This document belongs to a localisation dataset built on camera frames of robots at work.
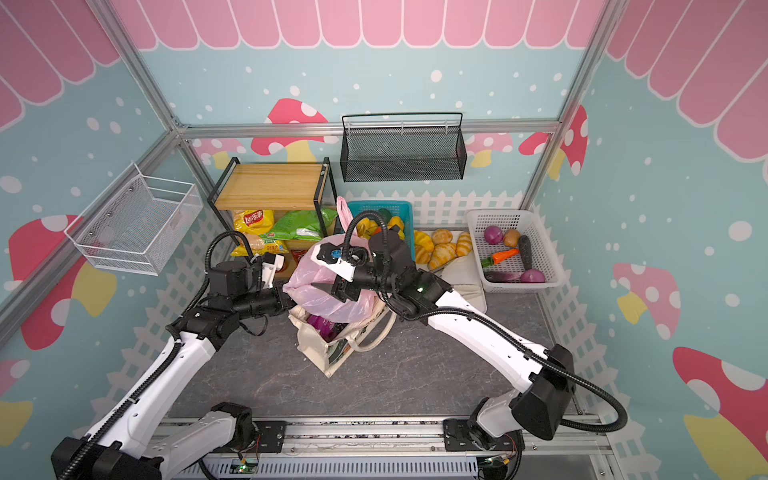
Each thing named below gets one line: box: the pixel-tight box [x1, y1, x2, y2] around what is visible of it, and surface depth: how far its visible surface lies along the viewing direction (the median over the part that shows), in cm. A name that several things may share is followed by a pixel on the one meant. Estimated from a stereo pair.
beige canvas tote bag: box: [288, 303, 397, 378], surface depth 74 cm
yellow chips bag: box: [230, 209, 289, 257], surface depth 91 cm
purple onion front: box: [521, 269, 546, 283], surface depth 100 cm
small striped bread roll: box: [456, 232, 473, 257], surface depth 114 cm
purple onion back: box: [484, 225, 503, 245], surface depth 115 cm
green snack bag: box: [260, 209, 338, 241], surface depth 87 cm
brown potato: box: [504, 229, 521, 248], surface depth 113 cm
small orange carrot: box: [492, 248, 520, 265], surface depth 111 cm
